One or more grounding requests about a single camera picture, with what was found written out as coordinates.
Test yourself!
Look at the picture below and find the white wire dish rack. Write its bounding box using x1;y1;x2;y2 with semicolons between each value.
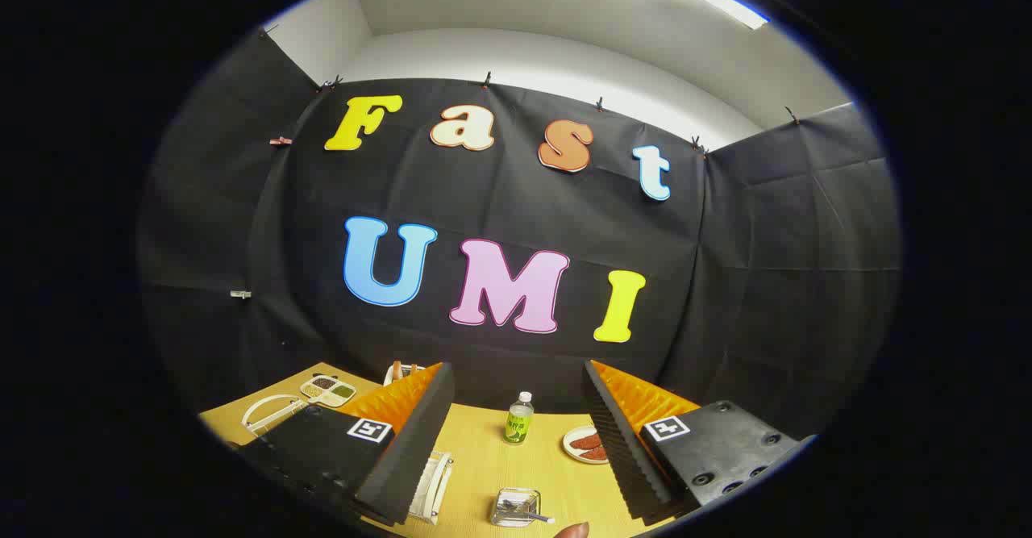
242;393;454;523

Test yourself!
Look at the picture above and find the checked handle metal spoon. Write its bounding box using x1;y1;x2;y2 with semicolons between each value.
501;503;557;523

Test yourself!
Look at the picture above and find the silver wire basket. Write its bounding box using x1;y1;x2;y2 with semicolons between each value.
490;487;543;528

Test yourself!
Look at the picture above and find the divided tray with grains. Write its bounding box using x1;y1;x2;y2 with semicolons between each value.
300;373;357;407

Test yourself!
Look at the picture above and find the green label drink bottle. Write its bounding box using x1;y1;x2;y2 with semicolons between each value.
504;391;535;445

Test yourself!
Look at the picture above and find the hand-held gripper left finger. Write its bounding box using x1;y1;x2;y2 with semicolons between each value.
235;362;455;526

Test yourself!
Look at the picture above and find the small white oval plate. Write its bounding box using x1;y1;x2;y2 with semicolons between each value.
562;426;610;465

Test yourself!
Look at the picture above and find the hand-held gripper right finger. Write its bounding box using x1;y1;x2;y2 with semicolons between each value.
581;359;817;526

